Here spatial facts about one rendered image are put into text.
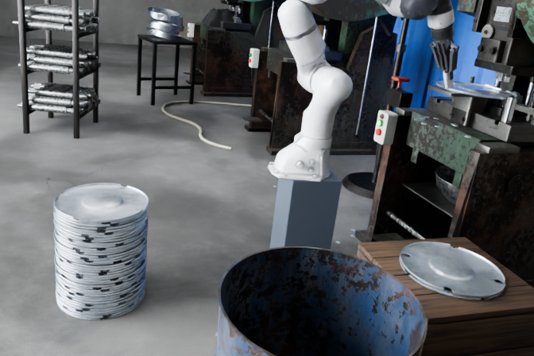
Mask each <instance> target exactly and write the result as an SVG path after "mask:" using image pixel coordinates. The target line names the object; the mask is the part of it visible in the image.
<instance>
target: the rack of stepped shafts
mask: <svg viewBox="0 0 534 356"><path fill-rule="evenodd" d="M17 7H18V14H17V15H18V21H13V24H14V25H19V43H20V61H21V63H20V64H19V65H18V67H20V68H21V97H22V102H21V103H18V104H17V107H22V114H23V133H24V134H29V133H30V128H29V115H30V114H31V113H33V112H34V111H36V110H37V111H44V112H48V118H54V113H61V114H67V113H71V114H73V126H74V138H76V139H79V120H80V119H81V118H82V117H83V116H85V115H86V114H88V113H89V112H90V111H92V110H93V122H95V123H97V122H99V104H100V99H99V68H100V66H101V64H100V63H99V0H93V10H84V9H82V8H79V0H72V6H59V5H52V4H51V0H45V4H42V5H41V4H39V5H35V4H32V5H27V6H25V0H17ZM26 10H29V11H28V13H27V12H25V11H26ZM92 16H93V17H92ZM25 18H28V19H29V20H26V19H25ZM92 22H93V23H92ZM38 29H45V30H46V44H41V45H39V44H35V45H30V48H27V47H26V32H30V31H34V30H38ZM52 31H60V32H65V31H69V32H72V47H70V46H63V45H55V44H52ZM91 34H93V50H90V49H83V48H79V38H80V37H85V36H88V35H91ZM27 52H31V53H34V54H28V56H27ZM27 60H30V61H27ZM27 68H28V69H27ZM35 71H39V72H47V82H45V83H35V84H31V88H30V89H28V74H29V73H32V72H35ZM53 72H54V73H61V74H70V73H72V74H73V85H70V84H62V83H54V82H53V77H52V73H53ZM91 73H93V88H90V87H82V86H80V85H79V80H80V79H82V78H83V77H85V76H87V75H90V74H91Z"/></svg>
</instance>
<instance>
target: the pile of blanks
mask: <svg viewBox="0 0 534 356"><path fill-rule="evenodd" d="M53 210H54V213H53V214H54V225H55V231H54V240H55V253H56V254H55V257H54V262H55V268H56V302H57V304H58V306H59V308H60V309H61V310H62V311H63V312H65V313H66V314H68V315H70V316H72V317H75V318H78V319H85V320H103V319H105V318H106V319H113V318H116V317H119V316H121V315H125V314H126V313H128V312H131V311H132V310H134V309H135V308H136V307H137V306H138V305H139V304H140V303H141V302H142V300H143V298H144V296H145V280H146V262H147V261H146V255H147V234H148V225H149V220H148V206H147V208H146V209H145V210H143V212H142V213H140V214H138V215H135V216H134V217H131V218H128V219H123V220H119V221H114V222H84V221H79V220H78V219H77V220H74V219H70V218H68V217H65V216H63V215H62V214H60V213H59V212H58V211H57V210H56V208H55V207H54V206H53Z"/></svg>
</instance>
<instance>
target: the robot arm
mask: <svg viewBox="0 0 534 356"><path fill-rule="evenodd" d="M325 1H326V0H287V1H286V2H284V3H283V4H282V5H281V7H280V9H279V10H278V17H279V21H280V24H281V29H282V31H283V34H284V37H285V40H286V41H287V43H288V46H289V48H290V50H291V52H292V54H293V56H294V58H295V60H296V65H297V69H298V76H297V79H298V82H299V83H300V85H301V86H302V87H303V88H304V89H306V90H307V91H309V92H311V93H312V94H313V97H312V101H311V103H310V105H309V107H308V108H307V109H306V110H305V111H304V115H303V121H302V126H301V132H299V133H298V134H297V135H296V136H295V137H294V142H293V143H292V144H291V145H289V146H287V147H285V148H284V149H282V150H281V151H279V152H278V154H277V156H276V159H275V161H274V162H269V166H268V169H269V171H270V172H271V173H272V174H273V175H274V176H276V177H278V178H285V179H294V180H310V181H319V182H320V181H321V180H323V179H325V178H327V177H329V175H330V174H331V173H330V166H329V159H330V150H331V143H332V136H331V135H332V130H333V125H334V121H335V115H336V113H337V111H338V109H339V107H340V105H341V103H342V102H343V101H344V100H345V99H347V98H348V97H349V95H350V93H351V92H352V89H353V83H352V80H351V78H350V77H349V76H348V75H347V74H346V73H345V72H344V71H342V70H341V69H338V68H335V67H332V66H330V65H329V63H328V62H327V61H326V58H325V52H324V51H325V48H326V44H325V42H324V39H323V37H322V34H321V32H320V31H319V27H318V25H317V24H316V23H315V19H314V17H313V14H312V11H311V7H312V5H315V4H320V3H323V2H325ZM376 1H378V2H380V3H381V4H382V5H383V6H384V7H385V8H386V9H387V10H388V12H389V13H390V14H392V15H393V16H397V17H404V18H408V19H413V20H421V19H424V18H425V17H427V20H428V26H429V28H431V37H432V39H434V41H433V42H432V43H430V46H431V49H432V51H433V54H434V57H435V62H436V64H437V67H438V68H440V69H441V71H442V72H443V78H444V84H445V89H448V88H452V87H453V86H454V81H453V78H454V76H453V71H454V70H456V69H457V63H458V51H459V46H455V45H454V41H453V39H452V37H453V35H454V27H453V24H452V23H453V22H454V21H455V17H454V11H453V6H452V4H451V0H376Z"/></svg>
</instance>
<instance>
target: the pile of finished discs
mask: <svg viewBox="0 0 534 356"><path fill-rule="evenodd" d="M399 260H400V265H401V267H402V269H403V270H404V271H405V272H406V273H410V275H409V276H410V277H411V278H412V279H413V280H414V281H416V282H417V283H419V284H421V285H423V286H424V287H426V288H429V289H431V290H432V291H434V292H437V293H440V294H443V295H445V296H449V297H453V298H457V299H461V300H474V301H480V300H482V299H481V298H483V299H484V300H491V299H494V298H496V297H498V296H500V295H501V294H502V293H503V291H504V288H505V285H506V284H505V276H504V274H503V273H502V272H501V270H500V269H499V268H498V267H497V266H496V265H495V264H493V263H492V262H491V261H489V260H487V259H485V258H484V257H482V256H480V255H478V254H476V253H474V252H472V251H470V250H466V249H464V248H462V247H459V248H456V247H455V248H453V246H450V244H447V243H442V242H414V243H412V244H409V245H407V246H406V247H404V248H403V250H402V251H401V253H400V258H399ZM411 274H412V275H411Z"/></svg>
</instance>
